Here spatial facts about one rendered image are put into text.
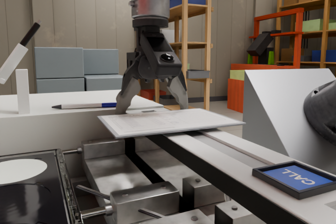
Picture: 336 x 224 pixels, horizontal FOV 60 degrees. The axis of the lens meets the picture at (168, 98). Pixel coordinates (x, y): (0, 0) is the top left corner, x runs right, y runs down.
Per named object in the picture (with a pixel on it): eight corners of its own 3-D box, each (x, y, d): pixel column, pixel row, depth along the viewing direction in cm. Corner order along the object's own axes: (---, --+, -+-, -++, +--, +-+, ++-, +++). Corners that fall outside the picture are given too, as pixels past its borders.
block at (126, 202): (117, 227, 33) (116, 202, 33) (110, 212, 36) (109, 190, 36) (179, 211, 37) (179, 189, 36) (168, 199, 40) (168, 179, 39)
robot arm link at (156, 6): (176, -5, 55) (134, -9, 52) (176, 20, 56) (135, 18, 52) (160, 2, 62) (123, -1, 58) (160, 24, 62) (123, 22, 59)
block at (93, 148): (84, 159, 55) (83, 144, 55) (81, 154, 58) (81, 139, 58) (125, 153, 59) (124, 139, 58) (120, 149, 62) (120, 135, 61)
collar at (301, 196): (298, 200, 23) (299, 193, 23) (251, 174, 28) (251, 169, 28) (345, 187, 25) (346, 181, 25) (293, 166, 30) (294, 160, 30)
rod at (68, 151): (59, 157, 54) (58, 150, 54) (58, 155, 56) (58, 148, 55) (84, 154, 56) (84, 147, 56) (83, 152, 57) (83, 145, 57)
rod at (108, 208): (75, 226, 32) (75, 214, 32) (74, 219, 34) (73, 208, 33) (116, 216, 34) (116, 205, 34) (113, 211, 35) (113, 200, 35)
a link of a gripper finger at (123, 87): (131, 102, 57) (155, 66, 58) (134, 104, 56) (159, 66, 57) (112, 89, 55) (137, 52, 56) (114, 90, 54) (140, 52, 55)
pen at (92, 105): (51, 105, 60) (120, 102, 63) (51, 104, 61) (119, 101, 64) (51, 110, 60) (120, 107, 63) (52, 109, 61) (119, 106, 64)
